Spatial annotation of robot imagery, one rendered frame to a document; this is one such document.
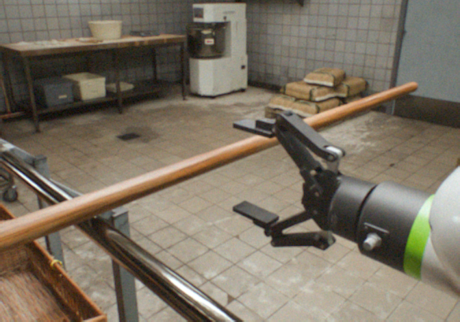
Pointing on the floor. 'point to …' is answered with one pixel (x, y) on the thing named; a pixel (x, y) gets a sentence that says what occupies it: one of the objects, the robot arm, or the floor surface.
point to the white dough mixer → (218, 48)
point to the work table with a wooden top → (70, 49)
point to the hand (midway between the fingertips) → (244, 168)
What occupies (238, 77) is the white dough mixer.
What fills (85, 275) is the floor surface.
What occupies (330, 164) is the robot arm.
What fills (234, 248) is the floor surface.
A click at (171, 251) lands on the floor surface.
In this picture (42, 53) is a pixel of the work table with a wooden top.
